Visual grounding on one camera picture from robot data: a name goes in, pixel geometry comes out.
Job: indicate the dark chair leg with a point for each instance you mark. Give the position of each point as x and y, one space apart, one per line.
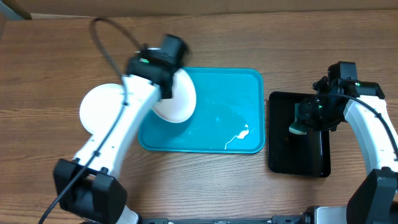
11 10

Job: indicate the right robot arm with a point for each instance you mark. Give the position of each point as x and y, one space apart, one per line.
373 202

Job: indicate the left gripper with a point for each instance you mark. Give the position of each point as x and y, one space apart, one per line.
168 95

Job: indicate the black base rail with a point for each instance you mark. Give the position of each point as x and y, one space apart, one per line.
277 219

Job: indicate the black plastic tray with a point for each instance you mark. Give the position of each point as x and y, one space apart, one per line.
288 153

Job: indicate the green sponge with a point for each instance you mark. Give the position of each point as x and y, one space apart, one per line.
297 127

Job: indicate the teal plastic tray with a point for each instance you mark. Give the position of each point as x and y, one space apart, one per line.
229 116

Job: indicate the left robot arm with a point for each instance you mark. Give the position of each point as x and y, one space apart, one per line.
88 186

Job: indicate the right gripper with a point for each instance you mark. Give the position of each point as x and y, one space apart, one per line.
306 118

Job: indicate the white plate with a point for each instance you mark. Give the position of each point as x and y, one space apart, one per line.
100 107
180 107

